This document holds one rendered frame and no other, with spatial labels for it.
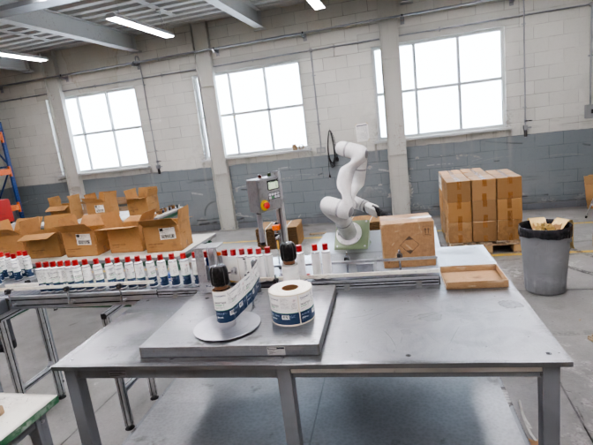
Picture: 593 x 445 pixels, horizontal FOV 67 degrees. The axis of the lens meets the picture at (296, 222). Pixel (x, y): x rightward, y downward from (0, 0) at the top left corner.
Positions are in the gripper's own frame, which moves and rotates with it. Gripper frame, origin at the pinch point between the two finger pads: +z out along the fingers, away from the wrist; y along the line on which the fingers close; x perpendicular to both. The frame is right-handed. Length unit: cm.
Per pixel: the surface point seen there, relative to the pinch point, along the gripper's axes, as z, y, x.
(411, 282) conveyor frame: 55, 32, -49
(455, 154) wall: -136, -321, 328
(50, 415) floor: -117, -7, -243
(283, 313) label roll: 34, 81, -109
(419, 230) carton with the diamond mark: 41, 30, -17
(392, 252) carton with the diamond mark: 32, 23, -34
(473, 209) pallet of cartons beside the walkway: -22, -207, 164
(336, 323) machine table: 48, 63, -96
